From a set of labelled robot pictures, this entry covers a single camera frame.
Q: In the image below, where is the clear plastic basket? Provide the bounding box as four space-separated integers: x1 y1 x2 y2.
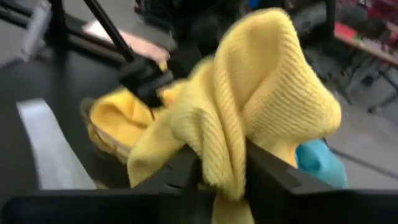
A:
80 96 134 166

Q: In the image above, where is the blue microfiber towel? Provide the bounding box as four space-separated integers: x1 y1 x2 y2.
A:
294 139 349 190

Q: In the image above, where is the cluttered wooden workbench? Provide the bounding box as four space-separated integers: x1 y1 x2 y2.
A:
334 0 398 66

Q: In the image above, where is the light wooden side board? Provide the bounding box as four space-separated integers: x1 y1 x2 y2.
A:
82 20 171 65

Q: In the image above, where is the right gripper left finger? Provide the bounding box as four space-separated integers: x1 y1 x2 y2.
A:
135 145 203 192

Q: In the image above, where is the black aluminium table frame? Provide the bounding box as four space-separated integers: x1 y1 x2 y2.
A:
0 0 136 74

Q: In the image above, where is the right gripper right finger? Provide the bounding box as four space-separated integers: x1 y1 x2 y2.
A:
245 140 333 224

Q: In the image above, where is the yellow microfiber towel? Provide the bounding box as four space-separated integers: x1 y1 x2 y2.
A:
126 7 343 224
86 81 187 164

